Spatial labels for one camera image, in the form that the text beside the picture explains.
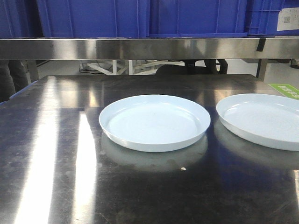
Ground green floor sticker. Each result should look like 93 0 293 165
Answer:
269 84 299 100

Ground blue plastic crate left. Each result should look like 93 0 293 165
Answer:
0 0 43 39

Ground white paper label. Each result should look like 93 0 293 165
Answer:
277 7 299 31

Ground light blue plate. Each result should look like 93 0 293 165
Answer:
216 93 299 151
99 94 211 153

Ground blue plastic crate right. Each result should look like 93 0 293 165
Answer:
244 0 299 36

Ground blue plastic crate centre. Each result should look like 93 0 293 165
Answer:
37 0 247 38

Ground blue plastic crate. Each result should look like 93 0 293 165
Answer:
0 0 43 39
37 0 247 38
244 0 299 36

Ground stainless steel shelf rail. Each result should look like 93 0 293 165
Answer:
0 36 299 60

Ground black tape strip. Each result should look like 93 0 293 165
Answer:
256 37 266 52

